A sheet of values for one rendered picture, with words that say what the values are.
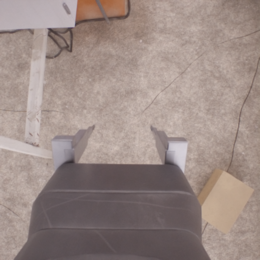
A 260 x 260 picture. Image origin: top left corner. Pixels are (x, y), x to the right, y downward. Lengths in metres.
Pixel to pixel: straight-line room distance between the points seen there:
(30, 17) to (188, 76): 1.00
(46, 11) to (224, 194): 1.21
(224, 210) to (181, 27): 1.25
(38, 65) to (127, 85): 0.59
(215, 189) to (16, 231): 1.38
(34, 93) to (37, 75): 0.11
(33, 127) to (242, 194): 1.28
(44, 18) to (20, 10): 0.08
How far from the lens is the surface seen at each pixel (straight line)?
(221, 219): 1.27
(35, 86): 1.30
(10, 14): 0.86
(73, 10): 0.83
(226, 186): 1.24
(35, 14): 0.81
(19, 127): 1.60
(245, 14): 1.75
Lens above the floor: 1.27
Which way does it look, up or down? 82 degrees down
